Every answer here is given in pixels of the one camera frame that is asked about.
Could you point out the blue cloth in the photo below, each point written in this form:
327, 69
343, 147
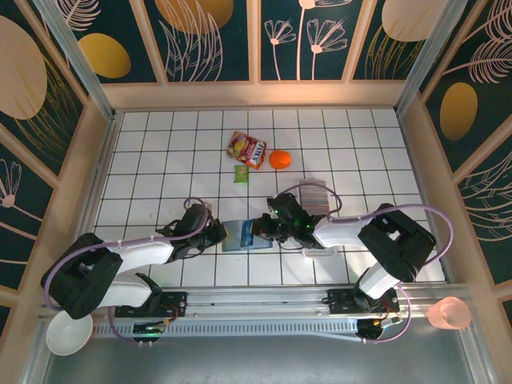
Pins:
233, 237

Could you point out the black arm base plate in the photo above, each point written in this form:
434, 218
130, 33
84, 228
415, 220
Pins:
178, 302
340, 302

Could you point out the red orange snack bag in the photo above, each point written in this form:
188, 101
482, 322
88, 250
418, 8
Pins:
246, 149

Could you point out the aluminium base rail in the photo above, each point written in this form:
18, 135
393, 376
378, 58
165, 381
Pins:
256, 304

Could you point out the white rack of cards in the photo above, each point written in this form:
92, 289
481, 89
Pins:
316, 198

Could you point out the white bowl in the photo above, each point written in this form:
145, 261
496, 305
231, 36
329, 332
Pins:
68, 334

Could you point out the aluminium frame post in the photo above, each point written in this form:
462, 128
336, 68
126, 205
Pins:
76, 60
430, 60

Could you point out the orange fruit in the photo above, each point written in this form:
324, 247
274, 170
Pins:
279, 159

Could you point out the small green packet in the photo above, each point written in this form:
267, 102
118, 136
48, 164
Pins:
241, 174

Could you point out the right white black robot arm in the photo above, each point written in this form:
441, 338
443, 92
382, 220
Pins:
340, 236

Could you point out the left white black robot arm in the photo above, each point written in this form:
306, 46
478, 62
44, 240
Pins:
140, 252

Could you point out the black controller board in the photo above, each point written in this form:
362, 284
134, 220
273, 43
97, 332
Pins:
372, 328
148, 330

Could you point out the pink plastic cup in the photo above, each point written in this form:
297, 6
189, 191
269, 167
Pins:
448, 314

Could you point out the blue credit card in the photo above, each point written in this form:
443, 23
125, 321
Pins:
248, 236

